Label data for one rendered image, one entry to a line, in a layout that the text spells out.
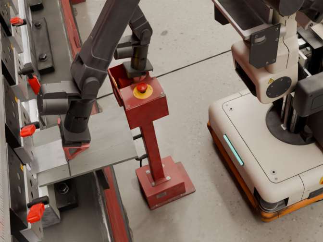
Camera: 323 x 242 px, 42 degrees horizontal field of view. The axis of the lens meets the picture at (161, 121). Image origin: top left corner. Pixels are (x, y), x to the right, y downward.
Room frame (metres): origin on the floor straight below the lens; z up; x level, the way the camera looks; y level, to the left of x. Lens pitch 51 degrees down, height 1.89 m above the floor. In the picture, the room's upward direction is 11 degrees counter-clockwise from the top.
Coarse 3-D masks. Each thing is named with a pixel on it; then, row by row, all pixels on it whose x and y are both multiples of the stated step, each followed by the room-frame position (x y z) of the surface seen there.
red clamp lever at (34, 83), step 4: (24, 68) 0.83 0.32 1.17; (28, 68) 0.83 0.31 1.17; (32, 68) 0.83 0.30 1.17; (20, 72) 0.82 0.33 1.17; (24, 72) 0.82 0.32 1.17; (28, 72) 0.82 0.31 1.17; (32, 72) 0.82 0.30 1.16; (28, 76) 0.82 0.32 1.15; (32, 76) 0.83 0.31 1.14; (28, 80) 0.82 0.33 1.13; (32, 80) 0.82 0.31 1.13; (36, 80) 0.83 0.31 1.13; (32, 84) 0.82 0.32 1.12; (36, 84) 0.82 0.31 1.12; (32, 88) 0.82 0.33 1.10; (36, 88) 0.82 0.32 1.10; (36, 92) 0.82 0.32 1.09
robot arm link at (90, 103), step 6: (72, 96) 0.67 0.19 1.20; (78, 96) 0.67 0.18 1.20; (72, 102) 0.67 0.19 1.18; (78, 102) 0.66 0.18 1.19; (84, 102) 0.66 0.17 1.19; (90, 102) 0.66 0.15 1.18; (72, 108) 0.66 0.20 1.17; (78, 108) 0.66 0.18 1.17; (84, 108) 0.66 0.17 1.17; (90, 108) 0.66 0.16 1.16; (72, 114) 0.66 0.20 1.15; (78, 114) 0.65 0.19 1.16; (84, 114) 0.65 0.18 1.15
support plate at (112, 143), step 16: (112, 112) 0.78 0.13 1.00; (48, 128) 0.76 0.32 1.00; (96, 128) 0.73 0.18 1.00; (112, 128) 0.72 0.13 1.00; (128, 128) 0.71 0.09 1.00; (96, 144) 0.68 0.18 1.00; (112, 144) 0.67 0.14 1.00; (128, 144) 0.66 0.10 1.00; (80, 160) 0.63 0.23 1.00; (96, 160) 0.62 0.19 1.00; (112, 160) 0.61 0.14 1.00; (48, 176) 0.60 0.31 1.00; (64, 176) 0.59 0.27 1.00
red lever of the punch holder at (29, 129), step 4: (28, 124) 0.62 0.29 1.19; (32, 124) 0.61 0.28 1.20; (36, 124) 0.62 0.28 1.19; (20, 128) 0.62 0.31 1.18; (24, 128) 0.58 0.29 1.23; (28, 128) 0.57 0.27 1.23; (32, 128) 0.58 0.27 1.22; (36, 128) 0.62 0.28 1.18; (20, 132) 0.56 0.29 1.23; (24, 132) 0.56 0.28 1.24; (28, 132) 0.56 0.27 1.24; (32, 132) 0.57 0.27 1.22; (24, 136) 0.56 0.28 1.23
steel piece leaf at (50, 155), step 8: (48, 144) 0.70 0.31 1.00; (56, 144) 0.70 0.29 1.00; (40, 152) 0.68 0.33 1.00; (48, 152) 0.68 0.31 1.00; (56, 152) 0.67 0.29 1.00; (64, 152) 0.65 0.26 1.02; (40, 160) 0.66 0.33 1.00; (48, 160) 0.65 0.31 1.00; (56, 160) 0.65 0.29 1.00; (64, 160) 0.64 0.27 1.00; (32, 168) 0.64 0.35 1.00; (40, 168) 0.63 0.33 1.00; (48, 168) 0.63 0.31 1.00
